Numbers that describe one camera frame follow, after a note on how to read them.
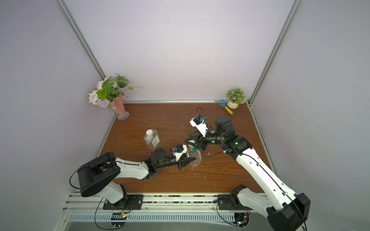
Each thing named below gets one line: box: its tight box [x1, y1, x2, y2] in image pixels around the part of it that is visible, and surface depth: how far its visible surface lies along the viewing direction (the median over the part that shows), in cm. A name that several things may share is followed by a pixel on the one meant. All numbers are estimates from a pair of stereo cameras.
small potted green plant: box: [225, 86, 247, 110], surface depth 112 cm
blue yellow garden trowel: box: [214, 99, 235, 116], surface depth 120 cm
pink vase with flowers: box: [88, 73, 135, 121], surface depth 92 cm
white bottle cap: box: [145, 128, 154, 137], surface depth 85 cm
